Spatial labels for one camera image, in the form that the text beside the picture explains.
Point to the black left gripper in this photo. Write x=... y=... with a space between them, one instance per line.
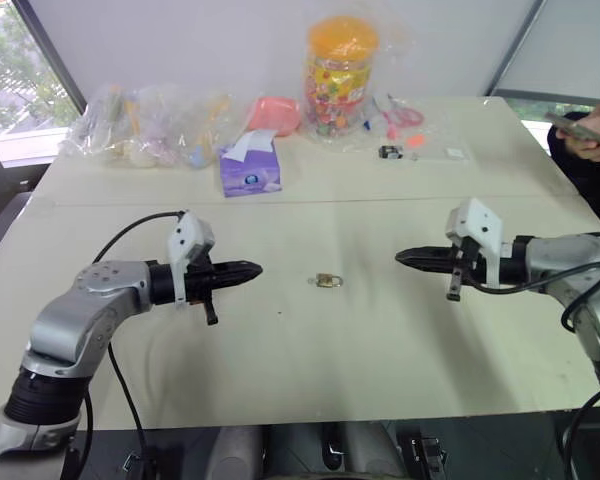
x=202 y=282

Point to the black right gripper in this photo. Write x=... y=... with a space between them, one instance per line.
x=472 y=265

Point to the grey smartphone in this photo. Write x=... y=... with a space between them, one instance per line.
x=575 y=128

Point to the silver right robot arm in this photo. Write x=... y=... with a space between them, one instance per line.
x=555 y=255

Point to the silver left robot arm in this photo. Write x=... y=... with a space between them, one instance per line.
x=105 y=295

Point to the person's hand under phone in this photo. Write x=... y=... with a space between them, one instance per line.
x=592 y=149

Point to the small brass padlock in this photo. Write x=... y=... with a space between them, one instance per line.
x=325 y=281

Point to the purple tissue box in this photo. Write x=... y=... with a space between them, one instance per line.
x=250 y=175

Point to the small clear zip bag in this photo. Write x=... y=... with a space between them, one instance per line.
x=455 y=153

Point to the small orange item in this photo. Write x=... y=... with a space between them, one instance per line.
x=415 y=140

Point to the pink scissors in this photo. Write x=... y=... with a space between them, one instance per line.
x=405 y=117

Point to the clear plastic bag of items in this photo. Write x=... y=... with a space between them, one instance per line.
x=105 y=125
x=190 y=130

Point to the pink plastic container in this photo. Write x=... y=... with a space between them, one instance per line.
x=275 y=115

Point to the grey rounded robot shape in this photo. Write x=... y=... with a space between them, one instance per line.
x=369 y=450
x=236 y=452

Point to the person's dark clothed body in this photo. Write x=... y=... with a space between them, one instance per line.
x=595 y=190

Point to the candy jar with orange lid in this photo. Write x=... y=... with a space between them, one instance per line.
x=337 y=80

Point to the clear plastic bag around jar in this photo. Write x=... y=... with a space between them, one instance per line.
x=394 y=57

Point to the dark office chair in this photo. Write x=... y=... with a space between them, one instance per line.
x=0 y=220

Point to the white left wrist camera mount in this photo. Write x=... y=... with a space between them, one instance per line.
x=185 y=240

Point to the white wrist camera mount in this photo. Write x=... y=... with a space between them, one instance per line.
x=185 y=240
x=480 y=225

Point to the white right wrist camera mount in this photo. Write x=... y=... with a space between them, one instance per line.
x=480 y=225

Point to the black bracket under table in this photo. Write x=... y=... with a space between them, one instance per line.
x=426 y=450

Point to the dark window frame post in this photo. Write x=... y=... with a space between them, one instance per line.
x=47 y=55

